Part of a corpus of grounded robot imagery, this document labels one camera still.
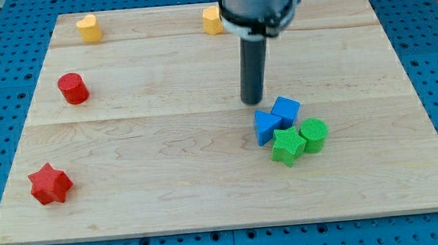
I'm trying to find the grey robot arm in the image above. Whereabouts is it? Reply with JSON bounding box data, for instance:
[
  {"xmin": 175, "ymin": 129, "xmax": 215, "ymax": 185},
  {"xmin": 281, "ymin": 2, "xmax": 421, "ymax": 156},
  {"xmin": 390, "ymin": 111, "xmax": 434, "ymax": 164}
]
[{"xmin": 217, "ymin": 0, "xmax": 302, "ymax": 41}]

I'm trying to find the wooden board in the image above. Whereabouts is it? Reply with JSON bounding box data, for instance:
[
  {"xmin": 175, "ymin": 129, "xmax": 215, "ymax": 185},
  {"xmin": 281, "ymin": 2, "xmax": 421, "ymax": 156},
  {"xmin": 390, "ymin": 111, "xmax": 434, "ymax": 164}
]
[{"xmin": 0, "ymin": 0, "xmax": 438, "ymax": 245}]

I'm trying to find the blue triangle block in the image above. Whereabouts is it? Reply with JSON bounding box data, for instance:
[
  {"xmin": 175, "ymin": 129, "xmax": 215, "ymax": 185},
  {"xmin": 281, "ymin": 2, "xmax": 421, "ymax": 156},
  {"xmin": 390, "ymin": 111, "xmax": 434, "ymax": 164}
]
[{"xmin": 254, "ymin": 110, "xmax": 282, "ymax": 147}]

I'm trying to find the blue cube block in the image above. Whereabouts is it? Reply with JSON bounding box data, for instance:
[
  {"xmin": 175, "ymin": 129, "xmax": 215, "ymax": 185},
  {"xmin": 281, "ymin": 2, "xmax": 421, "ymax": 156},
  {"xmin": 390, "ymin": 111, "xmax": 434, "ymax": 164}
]
[{"xmin": 271, "ymin": 97, "xmax": 301, "ymax": 130}]

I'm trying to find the green star block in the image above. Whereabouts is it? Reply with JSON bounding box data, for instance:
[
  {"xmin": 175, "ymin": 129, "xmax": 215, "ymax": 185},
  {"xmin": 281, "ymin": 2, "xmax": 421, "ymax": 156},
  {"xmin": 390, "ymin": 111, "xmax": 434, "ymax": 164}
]
[{"xmin": 271, "ymin": 126, "xmax": 307, "ymax": 167}]

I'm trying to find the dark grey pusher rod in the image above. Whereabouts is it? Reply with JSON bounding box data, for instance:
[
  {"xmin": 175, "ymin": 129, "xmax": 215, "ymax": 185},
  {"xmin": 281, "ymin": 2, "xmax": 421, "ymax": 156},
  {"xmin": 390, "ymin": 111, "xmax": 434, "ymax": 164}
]
[{"xmin": 240, "ymin": 38, "xmax": 266, "ymax": 105}]

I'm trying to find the green cylinder block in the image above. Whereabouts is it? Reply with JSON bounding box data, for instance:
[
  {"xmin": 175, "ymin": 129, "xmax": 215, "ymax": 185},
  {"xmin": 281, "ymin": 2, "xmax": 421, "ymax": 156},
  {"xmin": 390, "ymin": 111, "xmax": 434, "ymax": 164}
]
[{"xmin": 299, "ymin": 118, "xmax": 329, "ymax": 154}]

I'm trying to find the yellow pentagon block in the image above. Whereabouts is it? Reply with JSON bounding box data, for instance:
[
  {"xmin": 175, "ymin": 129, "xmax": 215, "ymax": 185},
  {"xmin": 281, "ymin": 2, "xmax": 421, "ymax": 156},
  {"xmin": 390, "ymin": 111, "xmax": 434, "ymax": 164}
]
[{"xmin": 202, "ymin": 6, "xmax": 223, "ymax": 35}]

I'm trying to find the red cylinder block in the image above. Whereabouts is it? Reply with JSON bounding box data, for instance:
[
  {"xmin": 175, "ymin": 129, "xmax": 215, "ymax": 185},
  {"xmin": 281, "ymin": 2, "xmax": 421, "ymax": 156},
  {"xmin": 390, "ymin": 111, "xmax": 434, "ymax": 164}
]
[{"xmin": 57, "ymin": 73, "xmax": 89, "ymax": 105}]

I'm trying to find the yellow heart block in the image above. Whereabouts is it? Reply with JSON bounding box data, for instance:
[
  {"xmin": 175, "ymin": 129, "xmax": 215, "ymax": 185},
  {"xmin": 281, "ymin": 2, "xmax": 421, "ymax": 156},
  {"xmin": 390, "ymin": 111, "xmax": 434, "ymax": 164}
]
[{"xmin": 76, "ymin": 14, "xmax": 103, "ymax": 43}]

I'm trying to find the red star block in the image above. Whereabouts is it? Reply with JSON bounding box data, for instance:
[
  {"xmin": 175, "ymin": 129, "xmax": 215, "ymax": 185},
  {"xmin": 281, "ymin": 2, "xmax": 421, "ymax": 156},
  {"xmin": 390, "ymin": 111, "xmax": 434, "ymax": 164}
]
[{"xmin": 28, "ymin": 162, "xmax": 73, "ymax": 205}]

